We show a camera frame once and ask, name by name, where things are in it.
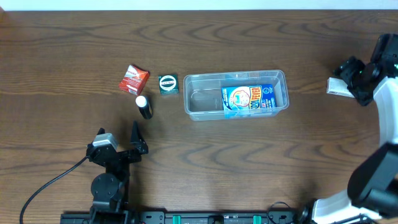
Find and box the red Panadol box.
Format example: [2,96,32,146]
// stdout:
[119,65,150,95]

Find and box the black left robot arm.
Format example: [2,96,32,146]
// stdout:
[86,122,149,224]

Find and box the blue Koolfever box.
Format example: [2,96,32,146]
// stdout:
[221,84,277,119]

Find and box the clear plastic container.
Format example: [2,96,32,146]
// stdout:
[183,70,289,121]

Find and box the white green Panadol box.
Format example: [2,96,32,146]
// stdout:
[326,77,354,98]

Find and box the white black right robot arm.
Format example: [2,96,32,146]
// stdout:
[294,34,397,224]

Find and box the green Zam-Buk box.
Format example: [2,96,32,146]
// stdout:
[158,74,179,95]

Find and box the dark bottle white cap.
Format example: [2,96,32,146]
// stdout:
[136,96,153,119]

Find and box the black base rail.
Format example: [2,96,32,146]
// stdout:
[60,210,312,224]

